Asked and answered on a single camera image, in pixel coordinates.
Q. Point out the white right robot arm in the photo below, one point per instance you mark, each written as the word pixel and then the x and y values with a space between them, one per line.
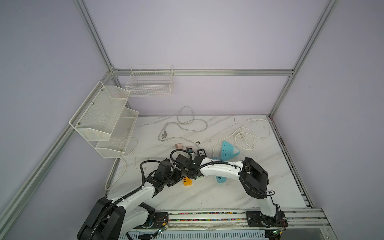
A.
pixel 253 178

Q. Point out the white wire basket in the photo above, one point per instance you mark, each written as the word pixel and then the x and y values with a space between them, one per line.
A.
pixel 151 80

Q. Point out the teal triangular power strip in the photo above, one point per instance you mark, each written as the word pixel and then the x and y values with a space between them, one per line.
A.
pixel 228 151

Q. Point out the white mesh shelf upper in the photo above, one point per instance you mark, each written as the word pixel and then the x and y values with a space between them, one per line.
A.
pixel 96 119

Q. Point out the white mesh shelf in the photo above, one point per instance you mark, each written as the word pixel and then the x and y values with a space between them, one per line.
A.
pixel 96 119
pixel 117 145

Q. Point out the pink usb charger plug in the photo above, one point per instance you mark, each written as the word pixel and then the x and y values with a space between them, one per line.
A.
pixel 179 147

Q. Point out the white mesh shelf lower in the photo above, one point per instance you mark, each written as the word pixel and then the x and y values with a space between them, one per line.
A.
pixel 117 145

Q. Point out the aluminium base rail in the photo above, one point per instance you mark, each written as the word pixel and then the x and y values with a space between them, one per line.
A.
pixel 236 219

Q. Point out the teal rectangular power strip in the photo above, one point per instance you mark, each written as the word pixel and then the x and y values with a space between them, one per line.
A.
pixel 220 179

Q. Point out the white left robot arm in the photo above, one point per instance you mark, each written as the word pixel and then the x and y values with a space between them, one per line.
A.
pixel 108 217

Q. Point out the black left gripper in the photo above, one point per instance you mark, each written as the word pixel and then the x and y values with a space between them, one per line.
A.
pixel 178 177

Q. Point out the black power strip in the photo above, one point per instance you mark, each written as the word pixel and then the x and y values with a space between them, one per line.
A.
pixel 202 153

